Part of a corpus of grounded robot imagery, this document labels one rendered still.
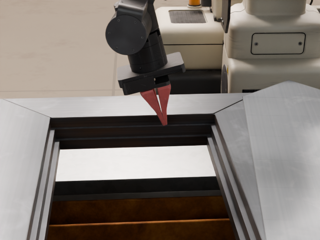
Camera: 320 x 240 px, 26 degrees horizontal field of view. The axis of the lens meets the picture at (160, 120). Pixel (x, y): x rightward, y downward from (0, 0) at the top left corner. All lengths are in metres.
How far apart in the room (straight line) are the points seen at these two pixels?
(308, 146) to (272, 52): 0.60
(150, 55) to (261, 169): 0.24
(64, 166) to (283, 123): 0.48
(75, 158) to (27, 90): 2.37
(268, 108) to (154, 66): 0.23
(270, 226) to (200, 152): 0.62
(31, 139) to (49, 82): 2.81
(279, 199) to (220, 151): 0.19
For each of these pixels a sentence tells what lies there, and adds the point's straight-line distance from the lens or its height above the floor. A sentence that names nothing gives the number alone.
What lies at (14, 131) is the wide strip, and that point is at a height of 0.87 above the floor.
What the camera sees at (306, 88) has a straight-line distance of 1.26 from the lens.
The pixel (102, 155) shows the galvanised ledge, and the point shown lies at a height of 0.68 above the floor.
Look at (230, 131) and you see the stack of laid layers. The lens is 1.07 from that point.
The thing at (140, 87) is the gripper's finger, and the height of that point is 0.93.
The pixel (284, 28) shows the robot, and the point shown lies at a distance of 1.58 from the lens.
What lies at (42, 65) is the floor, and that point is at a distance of 4.14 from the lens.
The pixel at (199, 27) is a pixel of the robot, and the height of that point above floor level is 0.81.
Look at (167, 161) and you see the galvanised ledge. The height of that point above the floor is 0.68.
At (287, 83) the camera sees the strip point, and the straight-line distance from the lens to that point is 1.28.
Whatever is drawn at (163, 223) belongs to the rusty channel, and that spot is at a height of 0.72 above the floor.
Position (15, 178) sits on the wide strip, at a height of 0.87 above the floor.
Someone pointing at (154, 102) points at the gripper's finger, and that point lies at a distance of 1.05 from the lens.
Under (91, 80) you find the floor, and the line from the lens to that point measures 3.86.
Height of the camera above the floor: 1.29
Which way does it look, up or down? 23 degrees down
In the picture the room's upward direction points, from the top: straight up
